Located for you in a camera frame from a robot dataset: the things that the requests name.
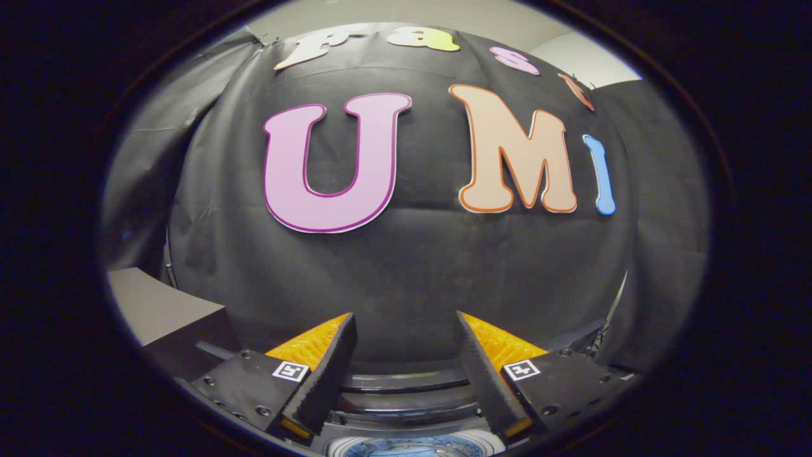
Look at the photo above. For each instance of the black backdrop cloth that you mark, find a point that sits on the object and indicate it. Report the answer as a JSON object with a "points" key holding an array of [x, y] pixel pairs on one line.
{"points": [[412, 273]]}

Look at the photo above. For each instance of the metal backdrop stand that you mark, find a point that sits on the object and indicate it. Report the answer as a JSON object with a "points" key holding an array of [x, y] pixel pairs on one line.
{"points": [[618, 298], [168, 266]]}

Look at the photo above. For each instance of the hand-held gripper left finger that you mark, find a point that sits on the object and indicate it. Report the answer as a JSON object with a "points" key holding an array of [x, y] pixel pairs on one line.
{"points": [[327, 374]]}

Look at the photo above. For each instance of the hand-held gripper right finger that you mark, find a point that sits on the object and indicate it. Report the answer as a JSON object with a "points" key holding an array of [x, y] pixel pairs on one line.
{"points": [[485, 374]]}

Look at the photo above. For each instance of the dark grey washing machine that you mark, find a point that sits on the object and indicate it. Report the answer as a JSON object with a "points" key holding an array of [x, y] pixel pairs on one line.
{"points": [[412, 416]]}

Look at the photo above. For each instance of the white cabinet with dark top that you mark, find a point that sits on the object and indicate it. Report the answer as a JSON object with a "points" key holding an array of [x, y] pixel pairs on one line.
{"points": [[158, 311]]}

